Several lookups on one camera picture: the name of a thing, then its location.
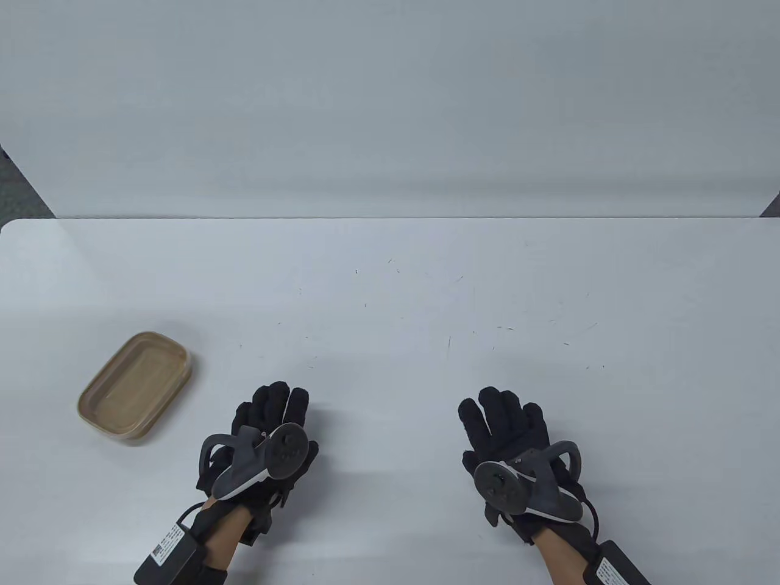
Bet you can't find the person's right hand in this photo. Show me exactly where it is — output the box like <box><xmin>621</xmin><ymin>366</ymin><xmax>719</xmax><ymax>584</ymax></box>
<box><xmin>458</xmin><ymin>386</ymin><xmax>601</xmax><ymax>547</ymax></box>

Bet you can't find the person's left hand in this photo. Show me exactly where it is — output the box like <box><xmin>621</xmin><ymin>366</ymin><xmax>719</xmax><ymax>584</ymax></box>
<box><xmin>196</xmin><ymin>381</ymin><xmax>320</xmax><ymax>547</ymax></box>

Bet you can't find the tan rectangular tray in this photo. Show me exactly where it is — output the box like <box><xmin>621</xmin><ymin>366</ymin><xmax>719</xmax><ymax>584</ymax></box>
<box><xmin>79</xmin><ymin>331</ymin><xmax>191</xmax><ymax>437</ymax></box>

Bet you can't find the person's right forearm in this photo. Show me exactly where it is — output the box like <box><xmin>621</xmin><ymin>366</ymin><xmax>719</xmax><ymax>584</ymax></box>
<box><xmin>535</xmin><ymin>528</ymin><xmax>597</xmax><ymax>585</ymax></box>

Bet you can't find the person's left forearm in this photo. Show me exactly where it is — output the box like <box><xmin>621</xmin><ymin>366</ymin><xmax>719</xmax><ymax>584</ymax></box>
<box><xmin>200</xmin><ymin>497</ymin><xmax>254</xmax><ymax>575</ymax></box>

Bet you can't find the black wrist box with label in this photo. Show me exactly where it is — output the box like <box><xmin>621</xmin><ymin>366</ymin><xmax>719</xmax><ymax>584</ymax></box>
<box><xmin>133</xmin><ymin>515</ymin><xmax>209</xmax><ymax>585</ymax></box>
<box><xmin>584</xmin><ymin>539</ymin><xmax>653</xmax><ymax>585</ymax></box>

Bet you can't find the grey controller with black ring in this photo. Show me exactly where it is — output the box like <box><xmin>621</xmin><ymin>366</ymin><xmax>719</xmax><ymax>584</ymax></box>
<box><xmin>473</xmin><ymin>441</ymin><xmax>583</xmax><ymax>523</ymax></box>
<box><xmin>199</xmin><ymin>423</ymin><xmax>310</xmax><ymax>502</ymax></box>

